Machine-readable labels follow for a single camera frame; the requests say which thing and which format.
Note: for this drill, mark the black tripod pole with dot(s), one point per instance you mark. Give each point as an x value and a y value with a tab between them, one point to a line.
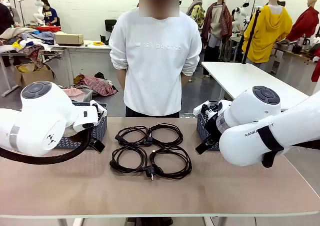
250	35

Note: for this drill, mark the white robot with black head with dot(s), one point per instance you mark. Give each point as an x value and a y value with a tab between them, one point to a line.
241	15

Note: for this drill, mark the black office chair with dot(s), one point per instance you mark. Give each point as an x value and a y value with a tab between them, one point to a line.
110	28

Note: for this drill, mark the mannequin with hat and scarf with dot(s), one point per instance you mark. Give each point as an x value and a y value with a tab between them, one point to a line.
196	10

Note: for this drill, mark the heap of patterned cloths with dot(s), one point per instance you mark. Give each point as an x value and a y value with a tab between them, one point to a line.
97	83

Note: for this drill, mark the pink checked cloth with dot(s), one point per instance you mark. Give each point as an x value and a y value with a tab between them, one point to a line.
72	91

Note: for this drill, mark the grey perforated plastic basket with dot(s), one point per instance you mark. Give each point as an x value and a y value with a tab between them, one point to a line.
202	128
67	143

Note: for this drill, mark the open brown cardboard box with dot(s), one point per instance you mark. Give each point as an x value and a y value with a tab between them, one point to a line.
37	77

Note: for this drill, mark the mannequin with brown shawl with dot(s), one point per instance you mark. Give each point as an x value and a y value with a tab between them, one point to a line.
217	23

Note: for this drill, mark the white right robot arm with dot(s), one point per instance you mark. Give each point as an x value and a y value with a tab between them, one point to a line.
240	145

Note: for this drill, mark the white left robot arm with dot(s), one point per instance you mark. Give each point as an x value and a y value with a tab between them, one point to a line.
37	125

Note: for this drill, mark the yellow tape roll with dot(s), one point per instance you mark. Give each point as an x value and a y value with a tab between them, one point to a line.
98	43

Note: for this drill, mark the cluttered wooden work table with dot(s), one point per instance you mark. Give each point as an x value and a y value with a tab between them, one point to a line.
295	53

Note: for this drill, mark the mannequin in red garment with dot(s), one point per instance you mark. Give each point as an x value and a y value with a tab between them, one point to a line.
306	23

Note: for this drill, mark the person in blue shirt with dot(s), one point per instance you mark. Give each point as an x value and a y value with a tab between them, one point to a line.
50	14

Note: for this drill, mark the long white table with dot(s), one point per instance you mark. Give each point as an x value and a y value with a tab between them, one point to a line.
250	80

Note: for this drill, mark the flat cardboard box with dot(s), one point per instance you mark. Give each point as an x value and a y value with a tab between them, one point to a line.
68	38

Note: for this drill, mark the person's right forearm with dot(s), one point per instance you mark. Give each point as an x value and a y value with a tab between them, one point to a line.
121	79

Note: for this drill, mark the person in black top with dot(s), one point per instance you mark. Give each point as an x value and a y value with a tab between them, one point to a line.
5	15

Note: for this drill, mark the small white robot arm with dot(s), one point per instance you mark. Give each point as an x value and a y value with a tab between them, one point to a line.
37	8

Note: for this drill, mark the white table with clothes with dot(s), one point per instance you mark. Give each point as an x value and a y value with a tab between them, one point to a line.
82	48

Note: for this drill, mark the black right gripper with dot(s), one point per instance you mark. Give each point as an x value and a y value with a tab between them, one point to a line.
212	128

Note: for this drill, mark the person's left forearm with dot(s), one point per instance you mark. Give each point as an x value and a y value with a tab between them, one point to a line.
185	79

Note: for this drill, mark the mannequin in yellow hoodie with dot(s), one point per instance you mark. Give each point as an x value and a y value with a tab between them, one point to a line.
270	30

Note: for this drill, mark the pile of colourful clothes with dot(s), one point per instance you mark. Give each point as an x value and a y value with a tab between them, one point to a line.
30	39

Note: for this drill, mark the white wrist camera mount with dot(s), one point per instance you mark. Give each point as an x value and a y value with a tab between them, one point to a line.
200	108
98	106

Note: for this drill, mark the person in white sweatshirt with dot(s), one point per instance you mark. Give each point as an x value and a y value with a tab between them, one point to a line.
155	73

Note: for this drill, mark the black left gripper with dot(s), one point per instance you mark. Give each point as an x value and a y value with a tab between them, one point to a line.
95	136

